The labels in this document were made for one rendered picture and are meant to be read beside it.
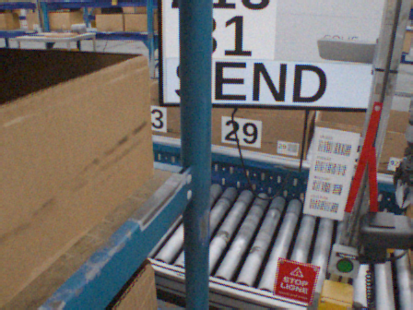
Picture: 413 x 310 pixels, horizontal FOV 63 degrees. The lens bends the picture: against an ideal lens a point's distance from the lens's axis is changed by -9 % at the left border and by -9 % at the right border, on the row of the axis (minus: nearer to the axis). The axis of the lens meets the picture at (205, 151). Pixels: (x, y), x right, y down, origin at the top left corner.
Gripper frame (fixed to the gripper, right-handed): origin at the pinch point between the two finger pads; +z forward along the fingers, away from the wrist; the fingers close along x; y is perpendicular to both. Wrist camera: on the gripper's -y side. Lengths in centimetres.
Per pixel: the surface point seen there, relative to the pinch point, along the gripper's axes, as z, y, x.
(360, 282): 19.5, 15.4, -8.1
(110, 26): 6, -464, -421
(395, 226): -14.6, 36.0, -9.3
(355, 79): -37.6, 19.2, -20.7
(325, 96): -33.8, 21.4, -26.4
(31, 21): -4, -469, -623
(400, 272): 20.1, 6.7, 3.9
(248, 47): -43, 26, -43
